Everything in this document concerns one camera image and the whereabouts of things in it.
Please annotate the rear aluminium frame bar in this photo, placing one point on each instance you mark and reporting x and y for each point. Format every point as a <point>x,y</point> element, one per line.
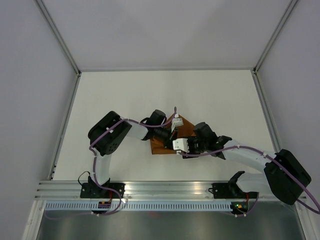
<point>198,68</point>

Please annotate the brown cloth napkin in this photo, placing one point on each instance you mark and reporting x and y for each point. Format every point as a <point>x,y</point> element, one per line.
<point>185,131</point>

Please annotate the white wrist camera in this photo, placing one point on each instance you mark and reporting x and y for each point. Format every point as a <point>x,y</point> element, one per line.
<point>180,145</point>
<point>176,122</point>

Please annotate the aluminium front rail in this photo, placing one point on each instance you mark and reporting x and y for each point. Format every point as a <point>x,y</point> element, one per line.
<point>137,190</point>

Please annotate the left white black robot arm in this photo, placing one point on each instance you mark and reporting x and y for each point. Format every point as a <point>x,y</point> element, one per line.
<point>106,136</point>

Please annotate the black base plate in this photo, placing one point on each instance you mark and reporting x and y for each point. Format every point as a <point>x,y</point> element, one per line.
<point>220,191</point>
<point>92,191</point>

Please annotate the left aluminium frame post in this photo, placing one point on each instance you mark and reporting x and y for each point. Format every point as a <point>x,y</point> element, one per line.
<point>57,35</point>

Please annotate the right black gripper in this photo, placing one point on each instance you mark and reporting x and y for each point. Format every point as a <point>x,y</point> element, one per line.
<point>189,140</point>

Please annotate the white slotted cable duct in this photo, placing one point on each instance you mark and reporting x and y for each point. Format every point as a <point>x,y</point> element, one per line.
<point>220,206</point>

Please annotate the aluminium frame post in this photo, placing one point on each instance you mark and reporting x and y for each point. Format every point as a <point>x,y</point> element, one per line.
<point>57,35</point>
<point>275,34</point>

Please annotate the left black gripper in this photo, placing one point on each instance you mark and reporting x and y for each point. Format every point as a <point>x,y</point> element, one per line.
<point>168,143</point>

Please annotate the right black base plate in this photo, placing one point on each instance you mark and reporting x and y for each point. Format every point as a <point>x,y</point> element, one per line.
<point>220,191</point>

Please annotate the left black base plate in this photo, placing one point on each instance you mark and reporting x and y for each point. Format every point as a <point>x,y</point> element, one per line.
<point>92,191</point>

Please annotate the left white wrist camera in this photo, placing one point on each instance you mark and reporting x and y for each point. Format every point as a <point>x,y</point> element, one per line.
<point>176,122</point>

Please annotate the right aluminium frame post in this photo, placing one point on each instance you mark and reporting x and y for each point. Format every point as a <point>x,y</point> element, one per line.
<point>275,34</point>

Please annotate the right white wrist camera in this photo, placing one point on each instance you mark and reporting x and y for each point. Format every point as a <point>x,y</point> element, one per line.
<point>180,145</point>

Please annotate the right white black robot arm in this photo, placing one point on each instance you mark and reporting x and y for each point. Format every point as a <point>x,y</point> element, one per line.
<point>278,173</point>

